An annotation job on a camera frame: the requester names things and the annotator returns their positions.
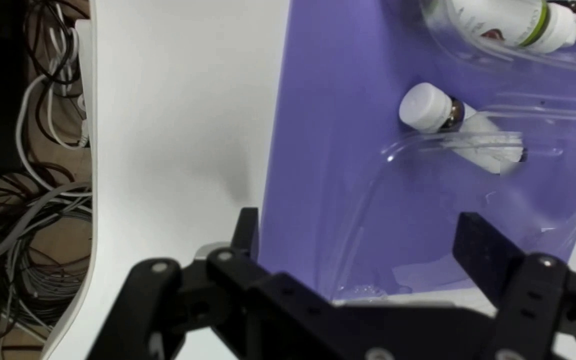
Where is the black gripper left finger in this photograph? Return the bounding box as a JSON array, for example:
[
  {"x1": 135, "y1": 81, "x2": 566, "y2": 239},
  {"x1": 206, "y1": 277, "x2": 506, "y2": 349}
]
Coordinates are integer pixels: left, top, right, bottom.
[{"x1": 86, "y1": 207, "x2": 337, "y2": 360}]

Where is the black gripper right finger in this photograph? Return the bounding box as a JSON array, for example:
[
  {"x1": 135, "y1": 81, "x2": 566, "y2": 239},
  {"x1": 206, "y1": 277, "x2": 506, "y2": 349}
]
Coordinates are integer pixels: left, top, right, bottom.
[{"x1": 452, "y1": 212, "x2": 576, "y2": 360}]

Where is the clear plastic lid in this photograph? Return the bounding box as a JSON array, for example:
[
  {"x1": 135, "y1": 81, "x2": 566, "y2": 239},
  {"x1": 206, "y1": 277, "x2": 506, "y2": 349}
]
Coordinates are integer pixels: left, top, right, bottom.
[{"x1": 314, "y1": 101, "x2": 576, "y2": 300}]

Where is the white bottle outside bowl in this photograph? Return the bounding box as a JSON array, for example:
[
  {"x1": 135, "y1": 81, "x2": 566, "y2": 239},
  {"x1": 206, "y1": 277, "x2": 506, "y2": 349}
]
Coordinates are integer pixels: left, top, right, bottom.
[{"x1": 399, "y1": 81, "x2": 527, "y2": 175}]

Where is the purple mat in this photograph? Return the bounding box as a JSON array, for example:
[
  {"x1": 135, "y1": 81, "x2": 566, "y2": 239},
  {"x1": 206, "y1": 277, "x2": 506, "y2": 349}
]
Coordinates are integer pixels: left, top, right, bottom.
[{"x1": 259, "y1": 0, "x2": 576, "y2": 300}]

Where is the white bottle green band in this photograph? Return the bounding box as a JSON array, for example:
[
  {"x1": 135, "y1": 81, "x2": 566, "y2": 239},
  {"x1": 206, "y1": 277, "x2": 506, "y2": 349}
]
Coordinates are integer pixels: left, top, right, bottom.
[{"x1": 447, "y1": 0, "x2": 576, "y2": 54}]

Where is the bundle of floor cables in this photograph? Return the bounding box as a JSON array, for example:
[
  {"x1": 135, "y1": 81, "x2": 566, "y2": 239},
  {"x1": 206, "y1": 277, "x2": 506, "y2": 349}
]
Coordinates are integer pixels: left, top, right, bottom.
[{"x1": 0, "y1": 0, "x2": 96, "y2": 352}]

